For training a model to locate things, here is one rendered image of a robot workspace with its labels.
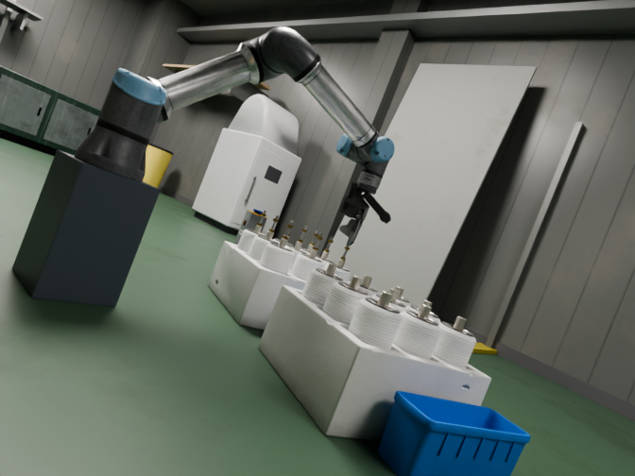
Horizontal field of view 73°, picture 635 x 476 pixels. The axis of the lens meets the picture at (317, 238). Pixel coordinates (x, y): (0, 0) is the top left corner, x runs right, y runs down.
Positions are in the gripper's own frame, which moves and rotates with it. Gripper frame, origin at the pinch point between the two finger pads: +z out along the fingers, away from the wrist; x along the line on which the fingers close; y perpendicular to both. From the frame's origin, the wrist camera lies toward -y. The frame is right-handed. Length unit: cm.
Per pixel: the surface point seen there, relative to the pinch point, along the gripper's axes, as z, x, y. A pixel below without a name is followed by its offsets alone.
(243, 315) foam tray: 31.5, 26.4, 18.3
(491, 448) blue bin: 26, 58, -47
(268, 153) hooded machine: -47, -223, 131
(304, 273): 14.4, 12.7, 8.6
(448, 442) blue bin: 26, 66, -38
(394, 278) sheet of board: 13, -164, -16
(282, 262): 13.1, 19.6, 15.1
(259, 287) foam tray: 22.1, 25.4, 17.1
